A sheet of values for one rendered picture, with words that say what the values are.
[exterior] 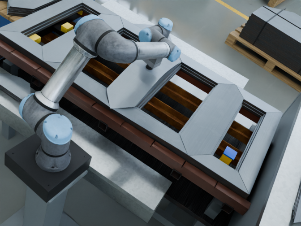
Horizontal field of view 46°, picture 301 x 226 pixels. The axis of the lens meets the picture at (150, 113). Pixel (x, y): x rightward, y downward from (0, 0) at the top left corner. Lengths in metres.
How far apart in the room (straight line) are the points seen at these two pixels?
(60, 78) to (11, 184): 1.15
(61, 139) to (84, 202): 1.04
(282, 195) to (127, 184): 0.70
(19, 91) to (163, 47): 0.81
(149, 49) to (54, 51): 0.68
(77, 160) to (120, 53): 0.55
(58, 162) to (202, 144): 0.71
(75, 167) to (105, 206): 0.87
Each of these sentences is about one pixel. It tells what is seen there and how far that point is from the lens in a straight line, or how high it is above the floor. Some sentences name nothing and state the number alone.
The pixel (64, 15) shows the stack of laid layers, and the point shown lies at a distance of 2.41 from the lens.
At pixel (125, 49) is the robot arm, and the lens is 1.41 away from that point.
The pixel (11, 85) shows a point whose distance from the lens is 2.03.
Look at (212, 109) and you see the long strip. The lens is 2.03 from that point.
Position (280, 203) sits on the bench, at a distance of 1.56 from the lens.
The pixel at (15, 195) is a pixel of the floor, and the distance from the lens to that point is 2.45.
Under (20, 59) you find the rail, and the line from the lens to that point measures 2.03.
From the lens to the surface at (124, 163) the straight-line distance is 1.82.
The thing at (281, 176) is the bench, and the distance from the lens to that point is 1.66.
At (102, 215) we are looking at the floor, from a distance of 2.43.
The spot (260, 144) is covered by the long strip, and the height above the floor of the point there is 0.86.
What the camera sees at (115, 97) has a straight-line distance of 1.83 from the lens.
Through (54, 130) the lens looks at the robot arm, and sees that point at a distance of 1.46.
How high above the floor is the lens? 2.11
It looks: 43 degrees down
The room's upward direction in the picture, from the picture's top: 23 degrees clockwise
